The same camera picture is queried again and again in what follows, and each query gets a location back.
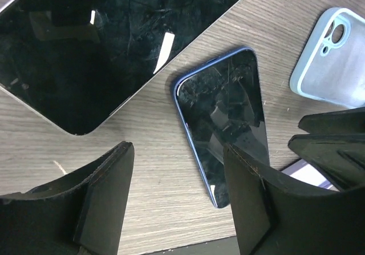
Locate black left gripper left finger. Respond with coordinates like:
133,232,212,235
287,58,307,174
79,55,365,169
1,141,135,254

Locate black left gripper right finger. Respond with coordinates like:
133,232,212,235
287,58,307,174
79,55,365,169
224,145,364,254

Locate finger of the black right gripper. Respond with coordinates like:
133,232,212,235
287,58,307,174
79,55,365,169
288,133,364,191
298,107,364,134

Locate light blue phone case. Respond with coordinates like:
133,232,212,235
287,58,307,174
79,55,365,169
289,7,364,109

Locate blue edged black smartphone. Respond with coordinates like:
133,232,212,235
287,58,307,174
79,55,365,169
171,47,269,208

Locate silver edged black smartphone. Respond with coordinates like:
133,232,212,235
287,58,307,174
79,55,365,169
1,0,239,136

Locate lavender phone case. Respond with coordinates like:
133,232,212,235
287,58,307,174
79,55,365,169
281,159,339,192

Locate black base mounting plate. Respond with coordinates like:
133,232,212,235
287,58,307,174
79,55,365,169
156,236,240,255

